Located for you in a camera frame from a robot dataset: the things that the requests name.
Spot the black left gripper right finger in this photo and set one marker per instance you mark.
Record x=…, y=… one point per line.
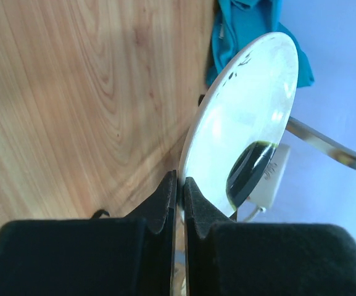
x=224, y=257

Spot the white plate with black flowers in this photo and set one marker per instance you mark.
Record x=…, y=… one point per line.
x=240, y=122

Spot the green-lined floral mug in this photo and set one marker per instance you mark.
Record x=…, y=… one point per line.
x=264, y=193

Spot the steel wire dish rack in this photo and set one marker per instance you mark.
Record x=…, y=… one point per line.
x=324, y=144

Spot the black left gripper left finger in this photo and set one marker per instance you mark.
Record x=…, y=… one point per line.
x=132, y=255

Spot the teal cloth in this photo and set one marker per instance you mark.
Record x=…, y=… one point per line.
x=238, y=23

